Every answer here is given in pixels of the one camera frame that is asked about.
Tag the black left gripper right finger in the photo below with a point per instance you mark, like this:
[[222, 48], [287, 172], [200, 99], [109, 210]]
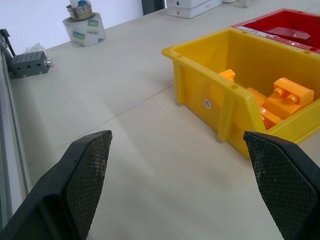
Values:
[[282, 185]]

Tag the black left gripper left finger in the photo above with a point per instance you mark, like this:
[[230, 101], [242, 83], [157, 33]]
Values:
[[82, 180]]

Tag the flat orange building block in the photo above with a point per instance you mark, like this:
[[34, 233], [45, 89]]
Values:
[[262, 110]]

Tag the orange building block with studs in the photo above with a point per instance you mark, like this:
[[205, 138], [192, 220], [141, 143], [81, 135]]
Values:
[[290, 98]]

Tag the yellow plastic storage bin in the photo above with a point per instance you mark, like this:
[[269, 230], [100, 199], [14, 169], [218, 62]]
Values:
[[230, 82]]

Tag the small orange building block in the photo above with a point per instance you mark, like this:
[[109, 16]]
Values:
[[228, 75]]

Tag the grey metal block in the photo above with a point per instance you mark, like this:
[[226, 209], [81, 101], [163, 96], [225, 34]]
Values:
[[28, 64]]

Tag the crumpled white tissue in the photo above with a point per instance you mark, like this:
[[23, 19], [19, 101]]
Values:
[[33, 47]]

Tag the white label tape roll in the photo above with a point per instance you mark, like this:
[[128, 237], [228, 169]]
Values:
[[85, 30]]

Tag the red plastic storage bin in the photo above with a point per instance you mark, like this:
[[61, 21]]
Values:
[[287, 27]]

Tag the stacked metal bowls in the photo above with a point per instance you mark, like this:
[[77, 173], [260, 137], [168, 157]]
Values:
[[79, 12]]

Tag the white plastic bottle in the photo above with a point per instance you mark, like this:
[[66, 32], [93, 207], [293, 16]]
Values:
[[79, 3]]

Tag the white product box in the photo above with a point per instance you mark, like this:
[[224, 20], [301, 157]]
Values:
[[192, 7]]

